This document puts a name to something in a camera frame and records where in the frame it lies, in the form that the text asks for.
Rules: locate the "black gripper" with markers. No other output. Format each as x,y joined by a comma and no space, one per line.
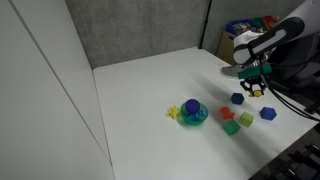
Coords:
250,82

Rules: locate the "yellow duck toy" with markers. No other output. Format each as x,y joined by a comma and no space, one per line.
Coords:
256,93

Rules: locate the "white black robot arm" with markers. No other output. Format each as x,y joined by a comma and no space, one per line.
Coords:
303,21

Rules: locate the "dark blue cube block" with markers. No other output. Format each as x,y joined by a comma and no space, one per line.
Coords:
237,98

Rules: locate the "bright blue cube block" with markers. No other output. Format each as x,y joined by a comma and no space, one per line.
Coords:
268,113

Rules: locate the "lime green cube block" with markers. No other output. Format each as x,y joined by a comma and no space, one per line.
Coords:
246,119

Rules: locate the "orange toy figure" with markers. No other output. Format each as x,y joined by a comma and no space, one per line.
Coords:
226,113

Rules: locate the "colourful toy box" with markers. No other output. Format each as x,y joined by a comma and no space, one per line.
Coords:
237,27

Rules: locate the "teal dolphin toy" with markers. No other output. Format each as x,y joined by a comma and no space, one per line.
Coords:
198,116

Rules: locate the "green bowl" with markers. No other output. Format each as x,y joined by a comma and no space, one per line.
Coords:
184,113

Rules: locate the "yellow spiky star toy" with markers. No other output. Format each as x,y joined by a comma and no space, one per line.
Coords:
173,112

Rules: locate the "grey metal mounting plate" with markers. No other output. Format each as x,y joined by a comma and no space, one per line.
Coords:
232,71

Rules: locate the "purple spiky ball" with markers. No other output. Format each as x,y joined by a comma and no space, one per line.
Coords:
192,105

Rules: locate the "black vertical pole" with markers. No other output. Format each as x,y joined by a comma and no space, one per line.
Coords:
200,45

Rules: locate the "green wrist camera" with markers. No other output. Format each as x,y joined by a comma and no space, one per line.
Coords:
255,71

